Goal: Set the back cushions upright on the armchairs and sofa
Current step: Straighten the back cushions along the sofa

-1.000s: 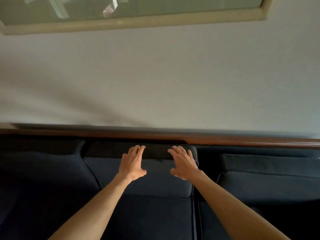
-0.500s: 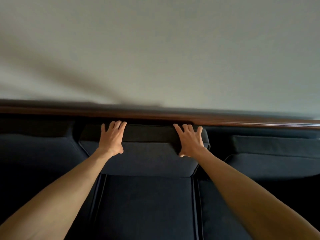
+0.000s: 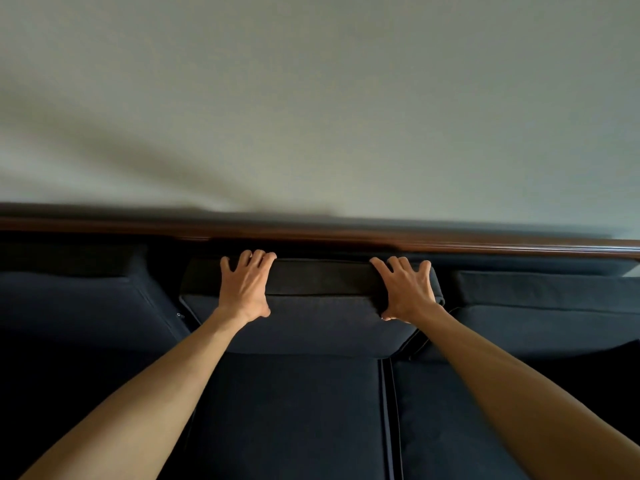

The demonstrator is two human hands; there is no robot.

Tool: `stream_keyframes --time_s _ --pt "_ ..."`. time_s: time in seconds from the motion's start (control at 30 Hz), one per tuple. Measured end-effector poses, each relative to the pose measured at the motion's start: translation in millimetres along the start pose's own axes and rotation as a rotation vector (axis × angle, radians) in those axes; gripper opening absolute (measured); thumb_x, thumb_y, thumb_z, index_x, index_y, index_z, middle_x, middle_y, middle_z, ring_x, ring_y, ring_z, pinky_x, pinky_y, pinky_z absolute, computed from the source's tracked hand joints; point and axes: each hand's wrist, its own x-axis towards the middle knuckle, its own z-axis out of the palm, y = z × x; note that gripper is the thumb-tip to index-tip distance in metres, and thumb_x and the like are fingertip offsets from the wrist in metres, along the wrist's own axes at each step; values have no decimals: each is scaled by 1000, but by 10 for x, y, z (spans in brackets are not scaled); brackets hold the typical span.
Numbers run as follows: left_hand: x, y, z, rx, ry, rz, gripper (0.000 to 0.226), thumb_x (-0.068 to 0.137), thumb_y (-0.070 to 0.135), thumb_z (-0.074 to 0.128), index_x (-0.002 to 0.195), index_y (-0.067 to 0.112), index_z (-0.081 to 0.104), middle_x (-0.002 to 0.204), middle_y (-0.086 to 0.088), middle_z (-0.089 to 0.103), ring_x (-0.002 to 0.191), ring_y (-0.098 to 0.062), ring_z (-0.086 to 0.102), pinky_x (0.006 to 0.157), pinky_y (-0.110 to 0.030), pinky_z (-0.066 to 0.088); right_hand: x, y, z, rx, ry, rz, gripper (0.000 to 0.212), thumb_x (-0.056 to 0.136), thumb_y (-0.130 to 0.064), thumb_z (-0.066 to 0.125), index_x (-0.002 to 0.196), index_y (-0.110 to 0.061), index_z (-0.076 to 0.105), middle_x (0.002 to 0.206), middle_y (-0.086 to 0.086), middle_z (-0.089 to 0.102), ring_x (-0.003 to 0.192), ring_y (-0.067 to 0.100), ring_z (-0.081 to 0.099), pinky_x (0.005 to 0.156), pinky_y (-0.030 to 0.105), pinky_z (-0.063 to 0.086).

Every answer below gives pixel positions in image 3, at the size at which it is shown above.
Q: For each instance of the person's right forearm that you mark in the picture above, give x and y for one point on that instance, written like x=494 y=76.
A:
x=530 y=399

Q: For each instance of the person's left hand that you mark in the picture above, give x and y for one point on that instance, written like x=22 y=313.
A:
x=245 y=292

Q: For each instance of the person's right hand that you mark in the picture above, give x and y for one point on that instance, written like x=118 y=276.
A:
x=407 y=294

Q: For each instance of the person's left forearm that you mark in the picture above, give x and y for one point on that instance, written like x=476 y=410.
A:
x=130 y=409

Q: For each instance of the wooden sofa dark upholstery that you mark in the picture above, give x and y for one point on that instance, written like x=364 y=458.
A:
x=300 y=419

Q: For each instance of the black square cushion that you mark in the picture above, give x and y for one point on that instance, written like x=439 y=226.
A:
x=75 y=304
x=550 y=314
x=320 y=319

